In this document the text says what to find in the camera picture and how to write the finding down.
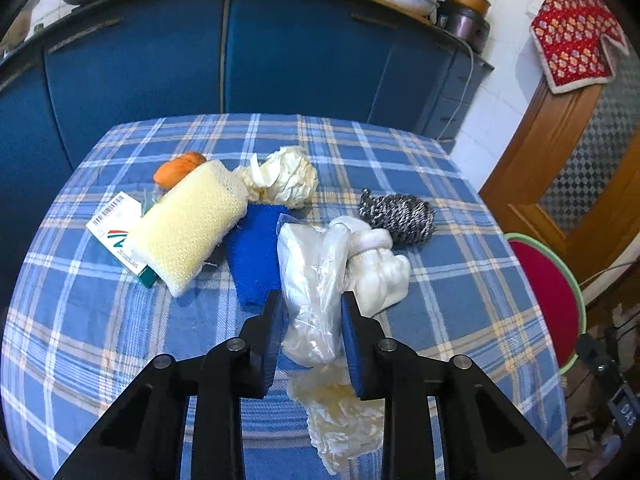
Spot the white yarn skein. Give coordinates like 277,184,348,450
327,215,412,317

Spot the blue plaid tablecloth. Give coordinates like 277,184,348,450
0,112,568,480

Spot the cream paper ball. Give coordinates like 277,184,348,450
234,146,319,209

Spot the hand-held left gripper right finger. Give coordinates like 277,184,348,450
340,291,576,480

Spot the dark metal pot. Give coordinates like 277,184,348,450
435,1,492,55

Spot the clear plastic bag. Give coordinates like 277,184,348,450
276,212,361,367

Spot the blue scouring cloth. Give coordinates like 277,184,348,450
223,203,291,308

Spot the white power cable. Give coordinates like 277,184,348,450
435,35,476,142

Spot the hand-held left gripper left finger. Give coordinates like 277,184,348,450
52,290,286,480

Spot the orange cloth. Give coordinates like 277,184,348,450
153,152,207,188

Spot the yellow loofah sponge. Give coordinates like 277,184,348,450
122,160,249,297

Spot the black white yarn ball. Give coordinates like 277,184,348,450
358,188,437,247

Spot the blue kitchen cabinet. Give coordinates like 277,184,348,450
0,0,496,306

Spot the wooden door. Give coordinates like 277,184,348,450
479,55,640,306

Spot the white medicine box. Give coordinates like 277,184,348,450
85,191,166,290

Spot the red crocheted cloth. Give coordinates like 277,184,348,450
530,0,630,95

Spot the red stool with green rim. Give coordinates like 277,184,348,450
504,232,587,376

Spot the beige bag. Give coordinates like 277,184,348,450
7,0,40,46

